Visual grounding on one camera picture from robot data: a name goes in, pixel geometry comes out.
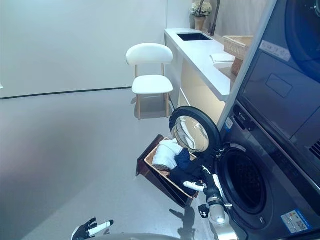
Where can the grey dryer unit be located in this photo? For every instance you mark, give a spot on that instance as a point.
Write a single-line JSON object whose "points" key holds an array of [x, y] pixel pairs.
{"points": [[282, 75]]}

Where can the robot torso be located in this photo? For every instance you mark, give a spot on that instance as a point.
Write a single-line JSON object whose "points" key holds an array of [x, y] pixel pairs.
{"points": [[150, 236]]}

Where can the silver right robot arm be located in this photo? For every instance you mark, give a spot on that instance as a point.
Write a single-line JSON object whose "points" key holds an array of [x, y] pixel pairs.
{"points": [[217, 207]]}

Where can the woven wicker basket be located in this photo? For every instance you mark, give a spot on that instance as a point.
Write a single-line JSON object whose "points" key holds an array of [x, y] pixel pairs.
{"points": [[237, 48]]}

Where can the white flowers in beige vase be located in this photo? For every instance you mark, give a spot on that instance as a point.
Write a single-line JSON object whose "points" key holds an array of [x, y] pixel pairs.
{"points": [[200, 12]]}

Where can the white clothes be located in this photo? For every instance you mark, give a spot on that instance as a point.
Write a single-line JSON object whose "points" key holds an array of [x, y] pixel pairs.
{"points": [[167, 155]]}

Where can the dark navy clothes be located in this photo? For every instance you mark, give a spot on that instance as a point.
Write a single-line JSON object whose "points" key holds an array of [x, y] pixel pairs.
{"points": [[186, 167]]}

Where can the black sink basin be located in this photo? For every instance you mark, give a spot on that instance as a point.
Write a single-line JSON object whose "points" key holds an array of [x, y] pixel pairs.
{"points": [[194, 37]]}

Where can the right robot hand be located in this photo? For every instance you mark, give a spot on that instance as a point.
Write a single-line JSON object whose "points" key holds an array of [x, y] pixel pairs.
{"points": [[197, 182]]}

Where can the round washing machine door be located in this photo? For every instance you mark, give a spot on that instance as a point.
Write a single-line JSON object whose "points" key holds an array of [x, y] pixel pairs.
{"points": [[193, 130]]}

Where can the grey washing machine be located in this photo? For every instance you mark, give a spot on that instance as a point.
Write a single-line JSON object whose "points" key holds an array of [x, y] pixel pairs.
{"points": [[270, 180]]}

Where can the dark brown laundry box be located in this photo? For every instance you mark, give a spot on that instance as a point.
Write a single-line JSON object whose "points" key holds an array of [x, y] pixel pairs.
{"points": [[162, 178]]}

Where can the folded white towel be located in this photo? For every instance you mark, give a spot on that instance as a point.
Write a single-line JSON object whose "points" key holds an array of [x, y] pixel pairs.
{"points": [[222, 58]]}

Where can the white counter cabinet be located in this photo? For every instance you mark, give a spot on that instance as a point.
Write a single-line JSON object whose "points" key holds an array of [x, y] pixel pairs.
{"points": [[197, 72]]}

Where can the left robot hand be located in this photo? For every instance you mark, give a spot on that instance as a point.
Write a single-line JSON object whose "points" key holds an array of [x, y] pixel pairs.
{"points": [[90, 228]]}

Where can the dark kitchen faucet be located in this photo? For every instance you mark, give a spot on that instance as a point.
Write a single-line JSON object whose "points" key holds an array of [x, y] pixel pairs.
{"points": [[215, 16]]}

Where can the white chair with wooden legs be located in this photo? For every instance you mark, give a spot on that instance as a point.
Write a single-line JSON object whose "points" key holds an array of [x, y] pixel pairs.
{"points": [[150, 70]]}

